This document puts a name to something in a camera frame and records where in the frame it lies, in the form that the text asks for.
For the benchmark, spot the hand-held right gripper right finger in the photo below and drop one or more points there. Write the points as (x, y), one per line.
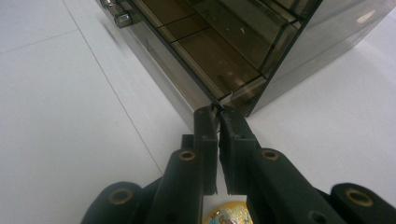
(264, 180)

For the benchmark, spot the round gold badge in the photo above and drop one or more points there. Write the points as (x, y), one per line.
(229, 214)

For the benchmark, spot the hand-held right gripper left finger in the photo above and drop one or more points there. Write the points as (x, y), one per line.
(186, 180)

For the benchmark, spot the smoked clear drawer box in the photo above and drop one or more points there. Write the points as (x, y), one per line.
(218, 56)

